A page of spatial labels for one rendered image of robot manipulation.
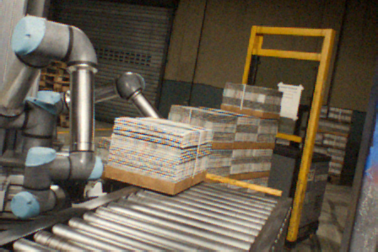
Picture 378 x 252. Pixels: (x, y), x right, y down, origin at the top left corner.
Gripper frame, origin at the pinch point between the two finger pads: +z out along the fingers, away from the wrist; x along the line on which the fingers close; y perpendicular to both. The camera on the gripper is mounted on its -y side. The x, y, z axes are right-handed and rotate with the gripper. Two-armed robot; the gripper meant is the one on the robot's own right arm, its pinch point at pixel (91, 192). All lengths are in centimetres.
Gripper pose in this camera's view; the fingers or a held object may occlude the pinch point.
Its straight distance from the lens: 149.6
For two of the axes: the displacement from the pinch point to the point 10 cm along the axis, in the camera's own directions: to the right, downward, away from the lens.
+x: -9.3, -1.7, 3.2
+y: 1.7, -9.9, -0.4
